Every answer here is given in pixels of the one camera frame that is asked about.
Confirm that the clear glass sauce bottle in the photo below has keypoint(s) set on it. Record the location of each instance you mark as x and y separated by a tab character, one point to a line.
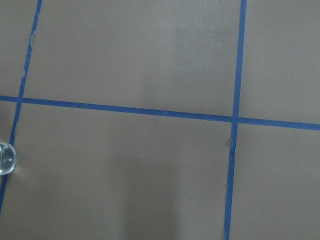
8	158

